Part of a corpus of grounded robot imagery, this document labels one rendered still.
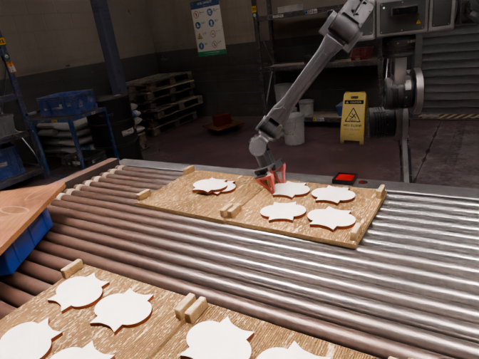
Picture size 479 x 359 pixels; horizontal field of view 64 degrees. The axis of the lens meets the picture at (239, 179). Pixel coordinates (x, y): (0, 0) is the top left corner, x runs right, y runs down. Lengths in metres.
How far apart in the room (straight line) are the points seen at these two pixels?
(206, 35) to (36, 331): 6.46
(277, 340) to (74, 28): 6.37
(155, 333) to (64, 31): 6.12
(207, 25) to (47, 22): 2.47
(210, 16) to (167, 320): 6.41
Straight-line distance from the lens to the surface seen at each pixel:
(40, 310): 1.06
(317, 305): 0.88
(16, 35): 6.32
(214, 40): 7.01
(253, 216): 1.21
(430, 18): 1.81
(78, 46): 6.81
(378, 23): 1.77
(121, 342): 0.87
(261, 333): 0.80
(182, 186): 1.53
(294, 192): 1.31
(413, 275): 0.99
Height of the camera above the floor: 1.49
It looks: 22 degrees down
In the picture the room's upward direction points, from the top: 8 degrees counter-clockwise
